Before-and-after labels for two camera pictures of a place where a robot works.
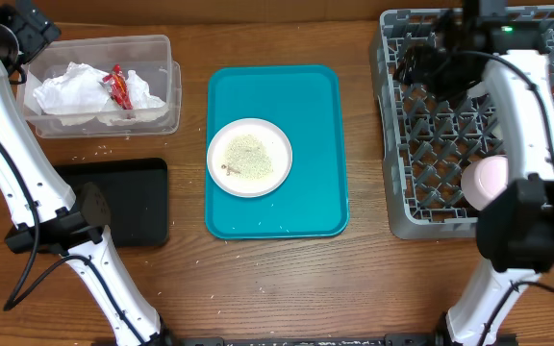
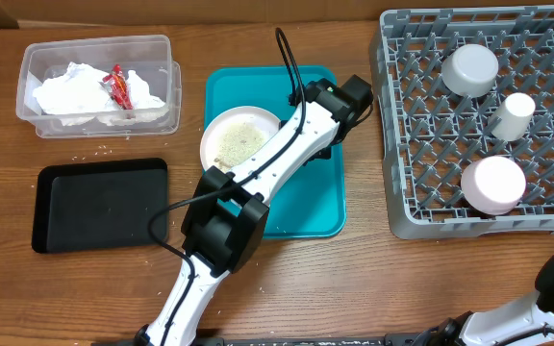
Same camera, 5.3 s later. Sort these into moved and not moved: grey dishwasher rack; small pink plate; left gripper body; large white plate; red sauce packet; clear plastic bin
Moved: large white plate; left gripper body
Not moved: red sauce packet; clear plastic bin; small pink plate; grey dishwasher rack
